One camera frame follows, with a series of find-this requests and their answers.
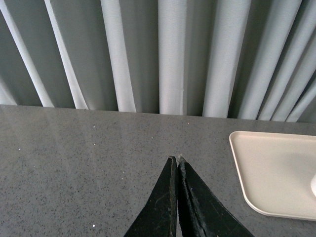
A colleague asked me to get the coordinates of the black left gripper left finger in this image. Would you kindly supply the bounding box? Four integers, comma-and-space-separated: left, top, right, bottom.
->
125, 157, 178, 237

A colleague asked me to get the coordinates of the grey pleated curtain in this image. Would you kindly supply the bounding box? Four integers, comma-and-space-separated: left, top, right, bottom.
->
0, 0, 316, 123

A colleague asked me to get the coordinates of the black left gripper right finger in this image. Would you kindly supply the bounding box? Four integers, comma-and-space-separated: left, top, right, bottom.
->
178, 156, 253, 237

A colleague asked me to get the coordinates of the white smiley mug black handle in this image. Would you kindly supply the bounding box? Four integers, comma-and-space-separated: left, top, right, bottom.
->
311, 175, 316, 196

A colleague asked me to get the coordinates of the cream rectangular plastic tray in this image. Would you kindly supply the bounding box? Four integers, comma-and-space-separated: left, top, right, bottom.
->
229, 131, 316, 221

